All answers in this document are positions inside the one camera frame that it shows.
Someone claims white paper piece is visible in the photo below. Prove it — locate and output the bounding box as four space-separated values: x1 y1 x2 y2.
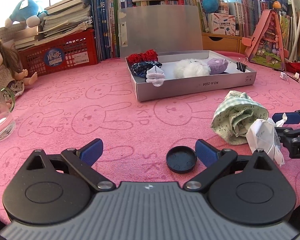
246 113 287 166

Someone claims small black cap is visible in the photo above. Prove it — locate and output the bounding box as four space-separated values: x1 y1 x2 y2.
166 146 197 174

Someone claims green checked doll dress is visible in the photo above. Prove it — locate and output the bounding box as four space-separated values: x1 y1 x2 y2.
211 90 269 145

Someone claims white fluffy plush toy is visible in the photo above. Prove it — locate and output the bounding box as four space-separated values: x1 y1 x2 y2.
174 59 211 79

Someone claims purple fluffy plush toy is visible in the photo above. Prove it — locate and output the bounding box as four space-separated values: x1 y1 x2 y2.
207 58 229 75

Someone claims white striped paper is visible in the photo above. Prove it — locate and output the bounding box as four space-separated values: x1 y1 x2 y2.
146 65 165 87

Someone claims blue floral fabric pouch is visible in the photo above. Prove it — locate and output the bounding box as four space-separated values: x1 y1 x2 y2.
129 61 162 78

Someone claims red knitted item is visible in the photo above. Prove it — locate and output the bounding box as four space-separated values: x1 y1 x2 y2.
126 49 158 65

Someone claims small white paper cube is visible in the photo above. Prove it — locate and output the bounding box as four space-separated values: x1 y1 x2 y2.
280 72 288 81

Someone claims black binder clip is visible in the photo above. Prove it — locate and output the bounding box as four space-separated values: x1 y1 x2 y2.
236 57 248 73

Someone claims pink triangular toy house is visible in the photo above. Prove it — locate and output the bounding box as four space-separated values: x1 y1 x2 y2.
242 9 288 71

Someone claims clear glass cup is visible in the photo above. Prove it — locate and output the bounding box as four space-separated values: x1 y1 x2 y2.
0 87 16 141

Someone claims red plastic basket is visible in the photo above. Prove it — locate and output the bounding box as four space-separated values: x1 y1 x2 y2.
18 28 98 76

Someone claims wooden drawer organizer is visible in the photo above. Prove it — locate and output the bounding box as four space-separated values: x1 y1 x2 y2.
202 33 246 54

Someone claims grey cardboard box with lid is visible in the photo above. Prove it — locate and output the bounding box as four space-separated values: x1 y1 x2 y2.
118 5 256 102

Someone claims white label printer box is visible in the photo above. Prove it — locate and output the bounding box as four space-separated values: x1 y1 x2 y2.
208 12 236 36

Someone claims row of upright books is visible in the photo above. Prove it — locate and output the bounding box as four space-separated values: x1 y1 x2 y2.
121 0 268 37

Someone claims brown haired doll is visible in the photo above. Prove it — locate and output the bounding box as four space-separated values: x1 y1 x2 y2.
0 41 38 98

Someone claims stack of books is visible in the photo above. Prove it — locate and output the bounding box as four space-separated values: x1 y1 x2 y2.
14 0 93 50

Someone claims row of blue books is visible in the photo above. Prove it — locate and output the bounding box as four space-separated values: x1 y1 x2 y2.
92 0 120 61

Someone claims blue doraemon plush toy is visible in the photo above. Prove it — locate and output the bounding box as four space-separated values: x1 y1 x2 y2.
5 0 47 28

